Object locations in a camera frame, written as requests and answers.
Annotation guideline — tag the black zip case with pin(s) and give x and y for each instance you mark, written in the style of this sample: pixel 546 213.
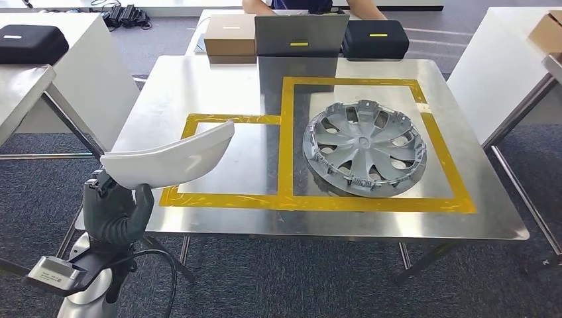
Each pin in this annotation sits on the black zip case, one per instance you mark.
pixel 30 44
pixel 375 41

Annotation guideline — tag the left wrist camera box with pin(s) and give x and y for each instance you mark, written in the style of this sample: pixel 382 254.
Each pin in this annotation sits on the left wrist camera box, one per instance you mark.
pixel 52 274

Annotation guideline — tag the grey laptop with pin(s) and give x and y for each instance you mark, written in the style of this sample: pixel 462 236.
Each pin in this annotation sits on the grey laptop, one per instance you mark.
pixel 303 33

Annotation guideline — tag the small yellow tape rectangle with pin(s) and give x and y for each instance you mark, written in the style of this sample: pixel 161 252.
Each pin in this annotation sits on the small yellow tape rectangle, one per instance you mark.
pixel 219 200

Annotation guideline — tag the brown cardboard box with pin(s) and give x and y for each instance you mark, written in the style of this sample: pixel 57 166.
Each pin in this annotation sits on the brown cardboard box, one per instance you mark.
pixel 230 37

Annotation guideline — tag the large yellow tape rectangle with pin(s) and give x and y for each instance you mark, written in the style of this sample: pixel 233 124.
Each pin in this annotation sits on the large yellow tape rectangle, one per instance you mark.
pixel 285 145

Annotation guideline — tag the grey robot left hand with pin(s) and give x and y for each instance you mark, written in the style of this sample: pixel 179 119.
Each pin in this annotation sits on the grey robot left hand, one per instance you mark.
pixel 112 215

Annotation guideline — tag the black power adapter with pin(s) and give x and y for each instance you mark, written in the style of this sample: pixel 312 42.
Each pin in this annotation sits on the black power adapter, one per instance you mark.
pixel 142 18
pixel 128 14
pixel 112 16

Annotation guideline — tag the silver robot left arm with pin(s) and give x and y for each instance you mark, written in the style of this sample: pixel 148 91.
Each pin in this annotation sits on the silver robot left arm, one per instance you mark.
pixel 83 303

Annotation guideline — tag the grey wheel cover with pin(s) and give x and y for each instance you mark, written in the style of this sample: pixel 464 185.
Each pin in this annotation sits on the grey wheel cover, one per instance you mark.
pixel 364 149

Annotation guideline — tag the white curved plastic part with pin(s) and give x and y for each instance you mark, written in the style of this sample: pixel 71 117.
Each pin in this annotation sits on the white curved plastic part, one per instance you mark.
pixel 171 162

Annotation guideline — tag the steel table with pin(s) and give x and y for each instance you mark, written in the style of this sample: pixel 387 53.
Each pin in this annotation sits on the steel table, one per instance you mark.
pixel 22 87
pixel 553 66

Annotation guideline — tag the steel workbench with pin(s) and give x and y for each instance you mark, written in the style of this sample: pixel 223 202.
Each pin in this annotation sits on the steel workbench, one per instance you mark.
pixel 219 87

